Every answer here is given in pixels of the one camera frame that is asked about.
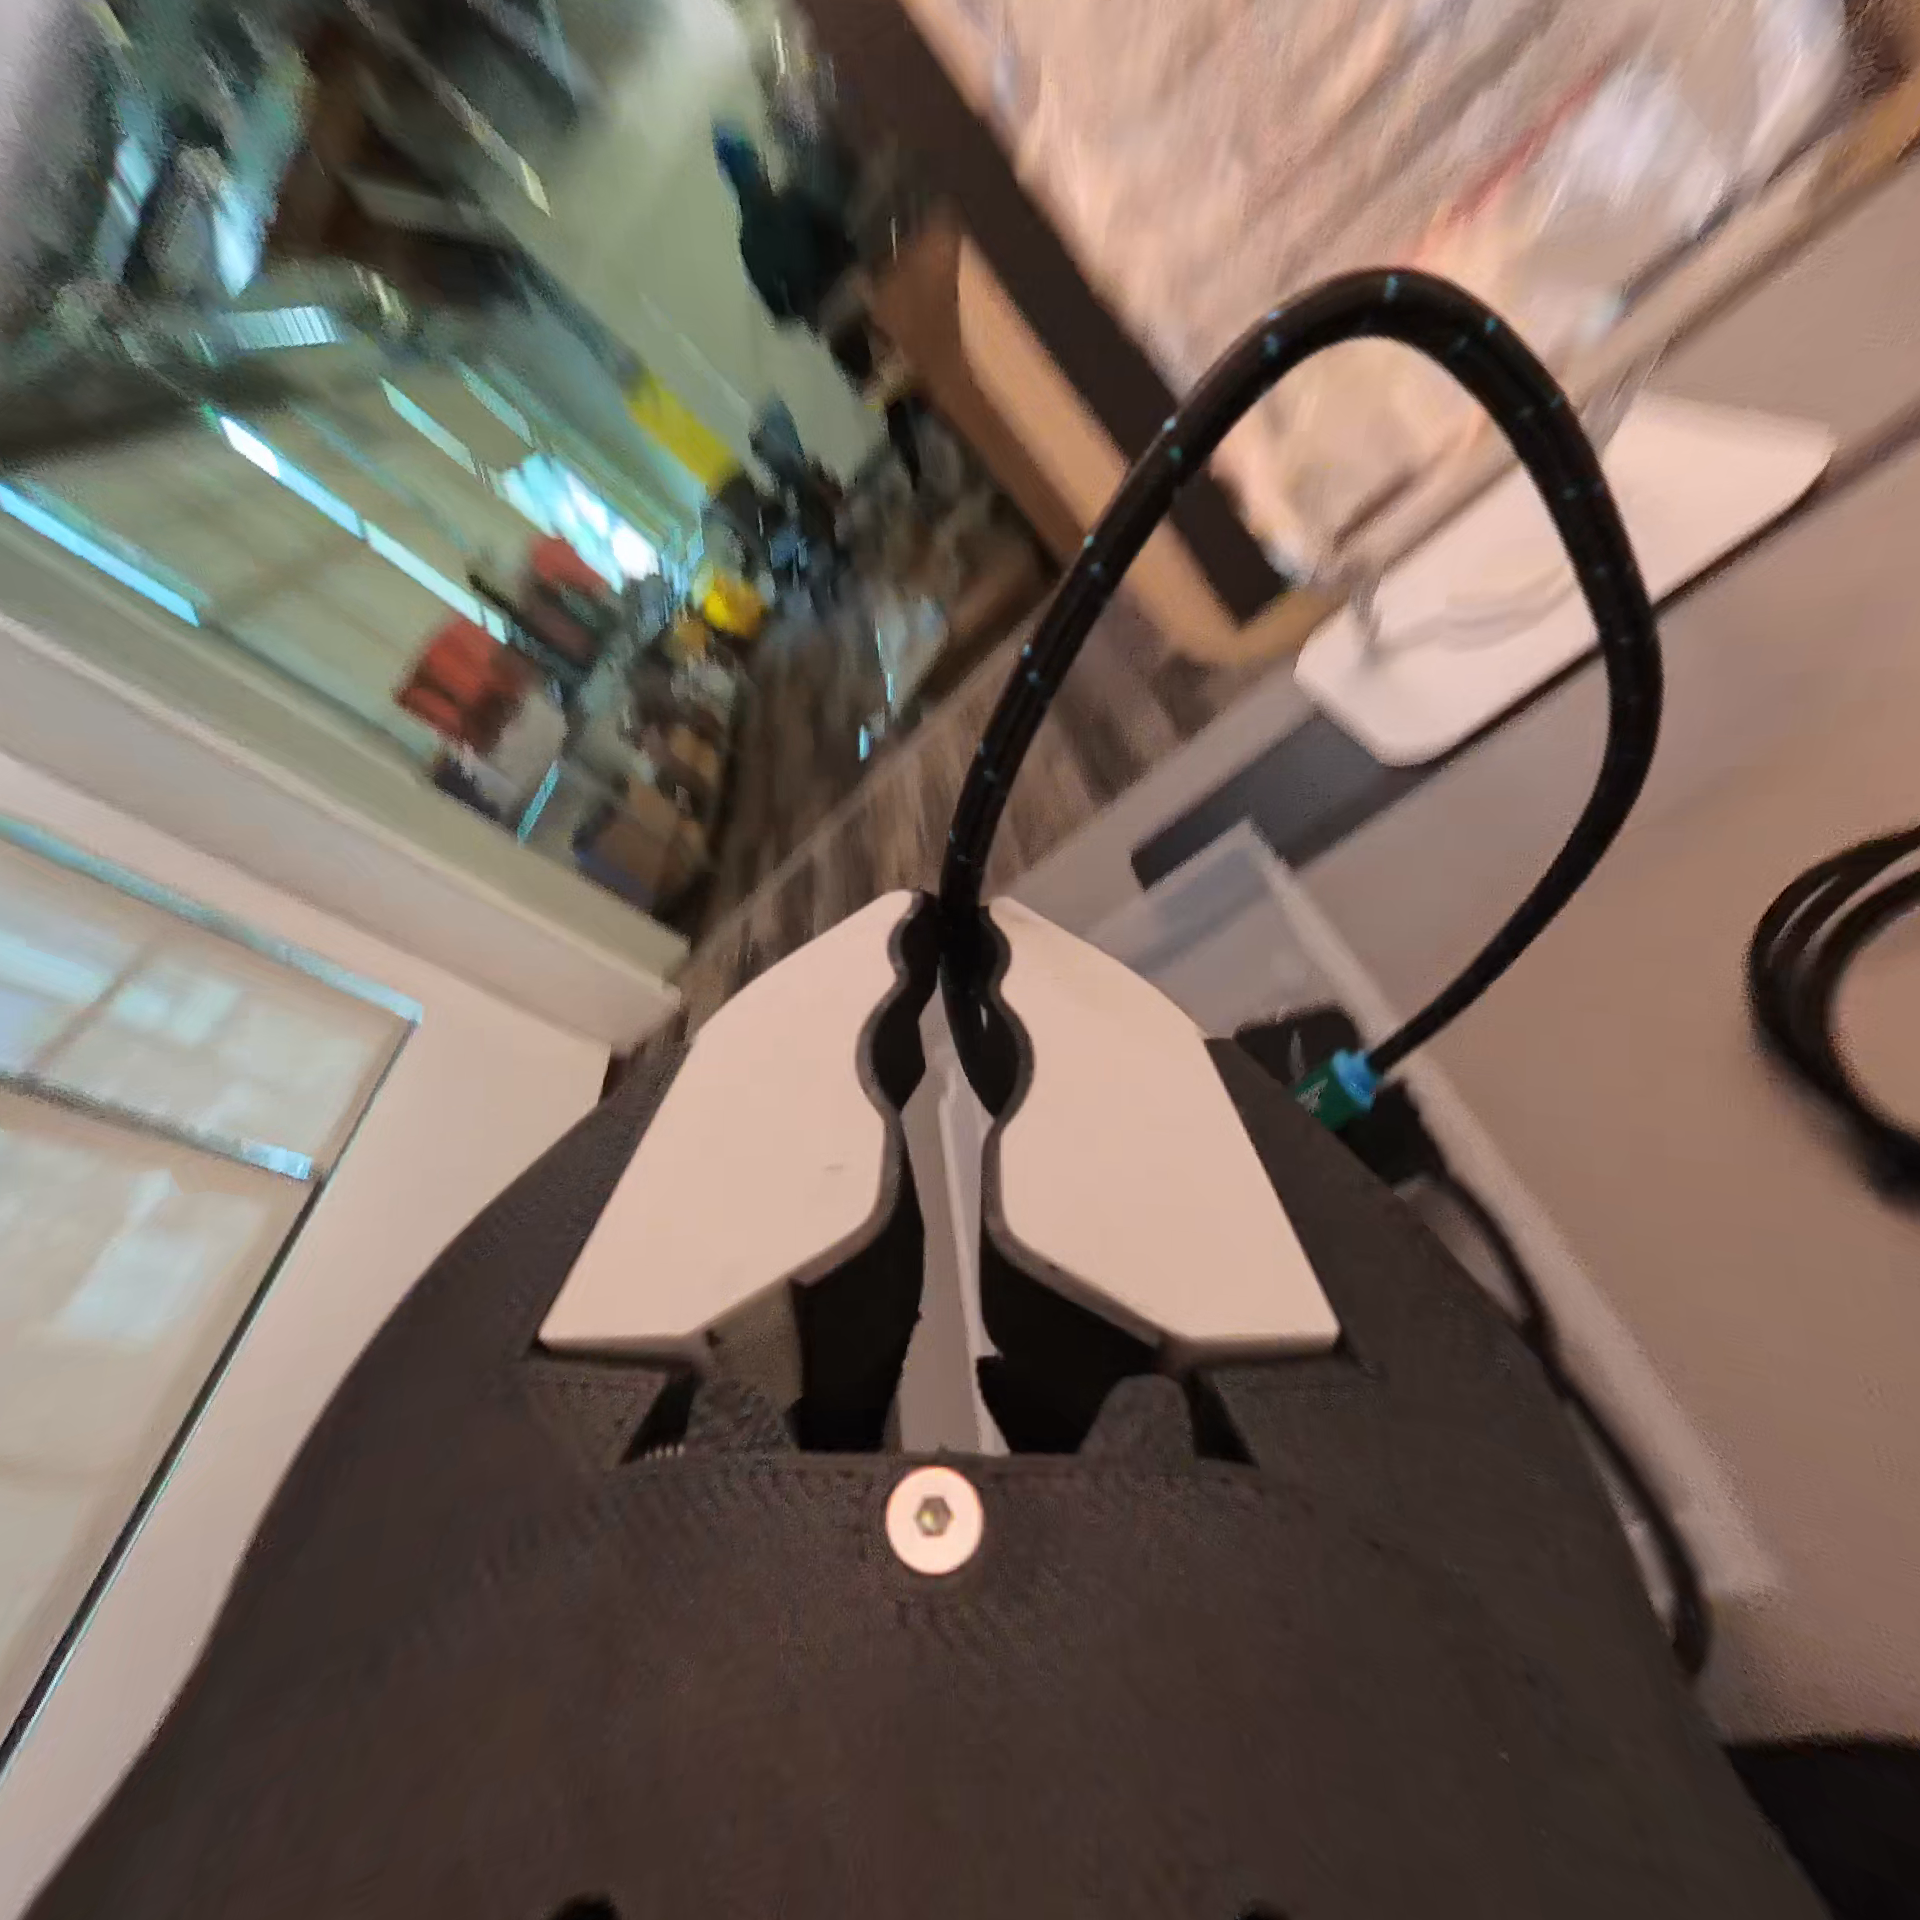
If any black chair armrest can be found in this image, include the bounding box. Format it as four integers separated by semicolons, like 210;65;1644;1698
1726;1734;1920;1920

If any frosted glass window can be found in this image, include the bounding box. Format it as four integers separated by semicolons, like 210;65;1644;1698
0;816;425;1765

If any red box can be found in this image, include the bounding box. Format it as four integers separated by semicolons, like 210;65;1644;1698
398;617;529;753

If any yellow sticky note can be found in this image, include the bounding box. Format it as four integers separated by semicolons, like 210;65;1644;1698
630;369;741;485

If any black framed instruction sign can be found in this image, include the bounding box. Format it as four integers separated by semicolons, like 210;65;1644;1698
801;0;1920;634

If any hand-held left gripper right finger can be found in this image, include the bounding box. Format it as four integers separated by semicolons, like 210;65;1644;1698
976;897;1342;1374

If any white sign stand base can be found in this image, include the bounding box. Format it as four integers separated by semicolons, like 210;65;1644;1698
1293;394;1838;771

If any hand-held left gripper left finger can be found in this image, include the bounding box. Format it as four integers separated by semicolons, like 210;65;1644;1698
536;889;944;1455

